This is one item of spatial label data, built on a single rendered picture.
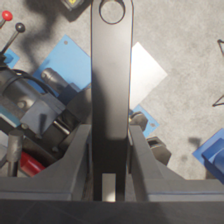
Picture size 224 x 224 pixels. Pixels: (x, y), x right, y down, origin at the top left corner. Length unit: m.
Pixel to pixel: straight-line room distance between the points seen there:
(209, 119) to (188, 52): 0.76
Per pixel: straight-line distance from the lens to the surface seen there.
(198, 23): 1.87
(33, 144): 0.70
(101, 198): 0.17
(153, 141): 0.82
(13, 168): 0.40
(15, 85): 0.75
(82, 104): 0.67
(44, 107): 0.69
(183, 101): 1.84
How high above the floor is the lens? 1.64
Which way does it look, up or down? 74 degrees down
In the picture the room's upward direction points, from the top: 178 degrees clockwise
